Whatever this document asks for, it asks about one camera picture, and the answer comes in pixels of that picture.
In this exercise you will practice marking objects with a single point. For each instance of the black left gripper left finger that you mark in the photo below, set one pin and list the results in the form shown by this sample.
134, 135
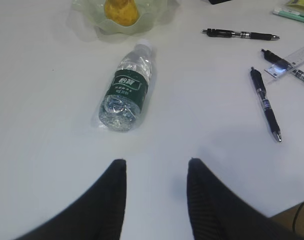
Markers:
96, 215

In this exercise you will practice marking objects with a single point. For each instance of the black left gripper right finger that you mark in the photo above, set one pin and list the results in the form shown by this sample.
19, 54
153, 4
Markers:
216, 213

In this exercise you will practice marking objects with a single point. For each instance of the clear water bottle green label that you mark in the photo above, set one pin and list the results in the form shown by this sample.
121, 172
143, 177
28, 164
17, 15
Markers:
123, 101

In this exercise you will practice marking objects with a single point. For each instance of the yellow pear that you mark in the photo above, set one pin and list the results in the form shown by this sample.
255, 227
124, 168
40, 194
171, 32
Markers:
123, 12

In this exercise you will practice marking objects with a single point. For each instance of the black pen lower left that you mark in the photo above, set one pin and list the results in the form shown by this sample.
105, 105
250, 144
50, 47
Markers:
265, 104

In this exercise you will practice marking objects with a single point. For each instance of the black pen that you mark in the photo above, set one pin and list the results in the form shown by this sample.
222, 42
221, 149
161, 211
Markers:
265, 104
220, 33

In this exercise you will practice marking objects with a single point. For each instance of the black pen across ruler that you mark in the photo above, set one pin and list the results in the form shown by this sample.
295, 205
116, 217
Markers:
281, 66

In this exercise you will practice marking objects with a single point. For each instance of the black pen upper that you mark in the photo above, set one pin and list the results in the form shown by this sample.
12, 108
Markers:
220, 33

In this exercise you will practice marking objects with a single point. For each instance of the clear plastic ruler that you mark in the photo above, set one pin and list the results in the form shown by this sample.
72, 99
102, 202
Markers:
296, 57

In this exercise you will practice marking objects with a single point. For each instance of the green wavy glass plate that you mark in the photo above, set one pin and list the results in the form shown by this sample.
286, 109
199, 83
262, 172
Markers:
151, 12

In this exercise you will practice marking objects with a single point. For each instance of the teal utility knife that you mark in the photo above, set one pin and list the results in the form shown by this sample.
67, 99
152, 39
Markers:
290, 14

